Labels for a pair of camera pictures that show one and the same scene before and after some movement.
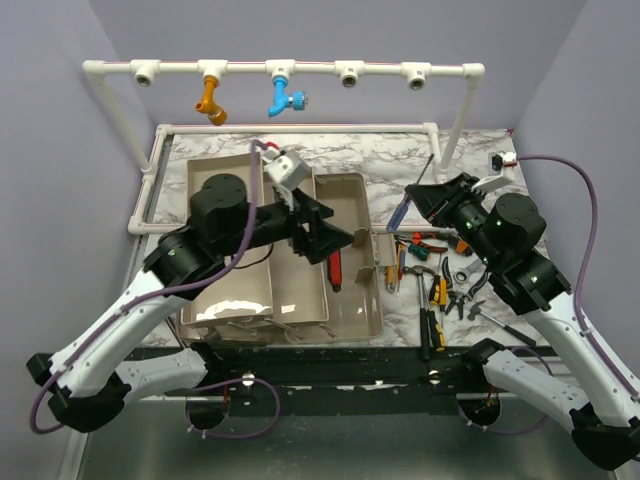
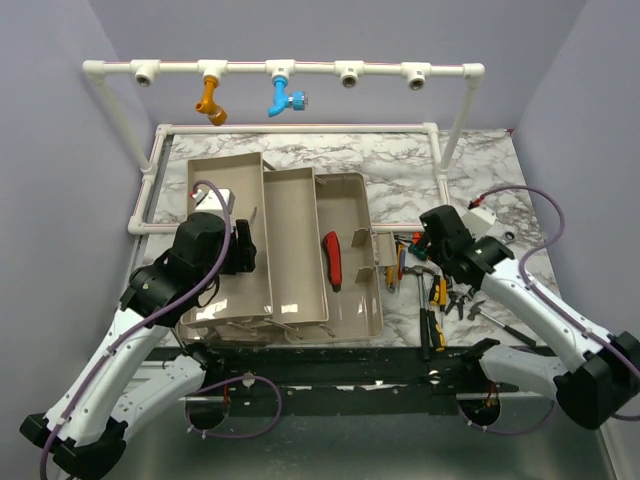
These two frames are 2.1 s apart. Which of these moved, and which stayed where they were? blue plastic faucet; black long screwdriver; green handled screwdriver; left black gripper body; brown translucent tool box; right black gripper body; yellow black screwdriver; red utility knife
Moved: right black gripper body; left black gripper body
Stayed: blue plastic faucet; black long screwdriver; red utility knife; green handled screwdriver; yellow black screwdriver; brown translucent tool box
